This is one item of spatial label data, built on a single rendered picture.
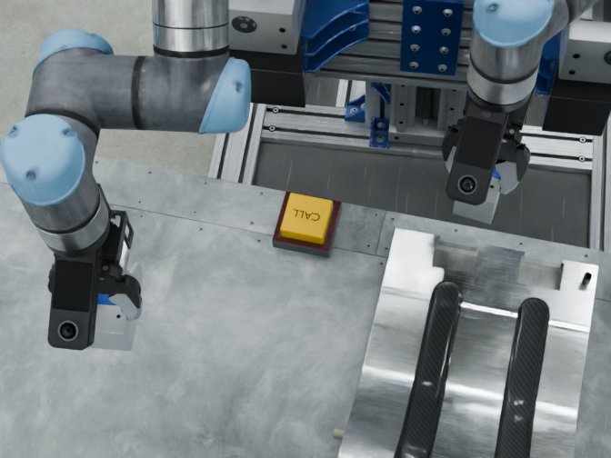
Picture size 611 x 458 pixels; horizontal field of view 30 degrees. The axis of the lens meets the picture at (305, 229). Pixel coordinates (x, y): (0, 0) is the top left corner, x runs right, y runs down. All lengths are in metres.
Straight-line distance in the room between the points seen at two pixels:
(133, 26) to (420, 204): 0.93
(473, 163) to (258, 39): 0.43
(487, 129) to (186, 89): 0.36
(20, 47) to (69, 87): 1.72
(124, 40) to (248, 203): 1.27
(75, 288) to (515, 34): 0.53
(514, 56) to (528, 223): 1.11
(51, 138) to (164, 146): 1.54
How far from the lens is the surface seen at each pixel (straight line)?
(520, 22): 1.15
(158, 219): 1.61
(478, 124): 1.29
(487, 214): 1.45
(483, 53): 1.20
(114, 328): 1.37
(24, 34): 2.89
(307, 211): 1.55
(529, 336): 1.43
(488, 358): 1.41
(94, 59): 1.16
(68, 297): 1.24
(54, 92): 1.14
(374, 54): 1.79
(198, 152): 2.60
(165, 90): 1.13
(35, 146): 1.09
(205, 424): 1.48
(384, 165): 2.31
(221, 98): 1.12
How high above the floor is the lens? 2.19
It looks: 62 degrees down
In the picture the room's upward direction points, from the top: 6 degrees counter-clockwise
